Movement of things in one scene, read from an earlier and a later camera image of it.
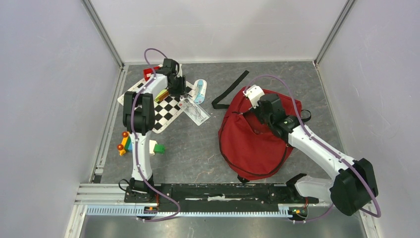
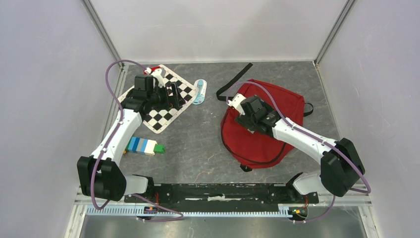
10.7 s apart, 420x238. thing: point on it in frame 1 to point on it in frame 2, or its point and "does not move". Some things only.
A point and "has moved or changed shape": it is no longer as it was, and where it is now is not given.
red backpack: x=252 y=150 has moved or changed shape
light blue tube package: x=200 y=87 does not move
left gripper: x=182 y=90 to x=175 y=101
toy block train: x=125 y=145 does not move
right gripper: x=255 y=111 to x=244 y=121
